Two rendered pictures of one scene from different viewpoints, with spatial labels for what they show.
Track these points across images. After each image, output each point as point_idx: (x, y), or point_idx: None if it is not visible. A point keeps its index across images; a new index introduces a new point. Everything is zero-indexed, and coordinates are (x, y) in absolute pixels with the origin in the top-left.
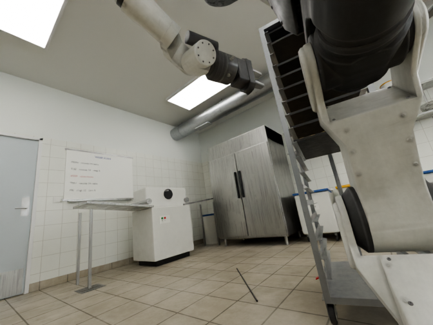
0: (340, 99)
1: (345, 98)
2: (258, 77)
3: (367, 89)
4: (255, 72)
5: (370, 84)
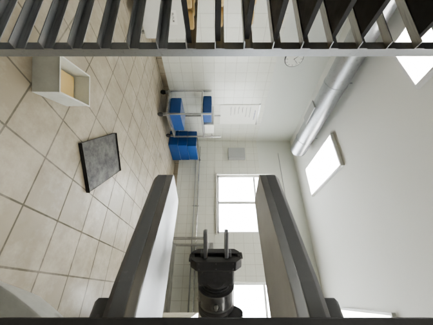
0: (249, 0)
1: (247, 6)
2: (259, 189)
3: (241, 46)
4: (264, 259)
5: (245, 52)
